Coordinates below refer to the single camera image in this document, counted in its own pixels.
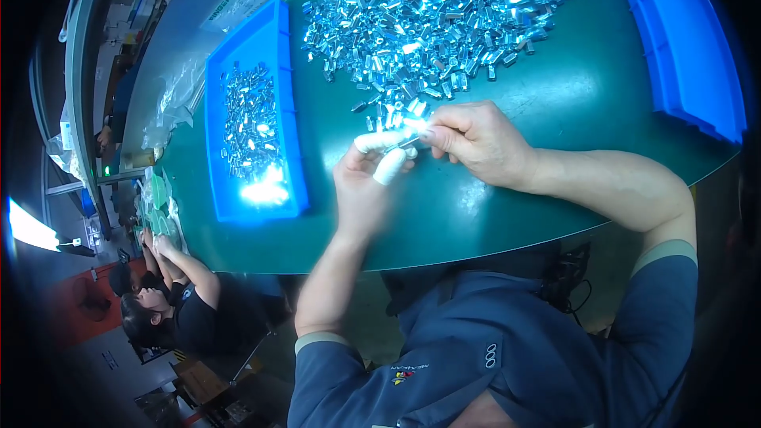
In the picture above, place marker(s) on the person's right hand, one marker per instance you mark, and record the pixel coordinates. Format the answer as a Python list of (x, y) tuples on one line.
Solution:
[(487, 142)]

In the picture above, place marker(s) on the shallow blue plastic tray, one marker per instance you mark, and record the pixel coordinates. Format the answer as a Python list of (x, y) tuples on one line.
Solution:
[(279, 113)]

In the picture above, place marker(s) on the large blue plastic bin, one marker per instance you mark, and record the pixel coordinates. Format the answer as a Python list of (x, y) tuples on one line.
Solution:
[(678, 41)]

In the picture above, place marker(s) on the grey metal workbench frame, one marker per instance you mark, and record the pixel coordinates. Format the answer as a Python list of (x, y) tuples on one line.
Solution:
[(83, 71)]

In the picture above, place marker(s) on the crumpled clear plastic bags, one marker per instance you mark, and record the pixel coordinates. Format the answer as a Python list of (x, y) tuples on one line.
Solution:
[(172, 101)]

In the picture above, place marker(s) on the sorted metal parts pile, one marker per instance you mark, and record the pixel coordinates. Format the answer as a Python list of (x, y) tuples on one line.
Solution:
[(252, 125)]

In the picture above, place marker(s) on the green round plastic pieces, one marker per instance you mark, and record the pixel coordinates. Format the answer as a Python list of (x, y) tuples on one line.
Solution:
[(157, 202)]

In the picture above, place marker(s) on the heap of shiny metal parts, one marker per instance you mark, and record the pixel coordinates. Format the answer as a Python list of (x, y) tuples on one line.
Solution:
[(428, 18)]

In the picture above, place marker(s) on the person's body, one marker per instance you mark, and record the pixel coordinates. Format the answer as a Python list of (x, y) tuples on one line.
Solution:
[(505, 356)]

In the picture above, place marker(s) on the brown cardboard box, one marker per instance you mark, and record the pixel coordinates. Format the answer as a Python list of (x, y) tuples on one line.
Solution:
[(199, 381)]

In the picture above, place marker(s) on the small shiny metal part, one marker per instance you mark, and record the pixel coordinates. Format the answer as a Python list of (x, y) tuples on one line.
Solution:
[(411, 132)]

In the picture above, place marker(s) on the person's left hand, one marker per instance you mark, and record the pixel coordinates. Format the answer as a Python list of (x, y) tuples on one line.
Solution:
[(360, 196)]

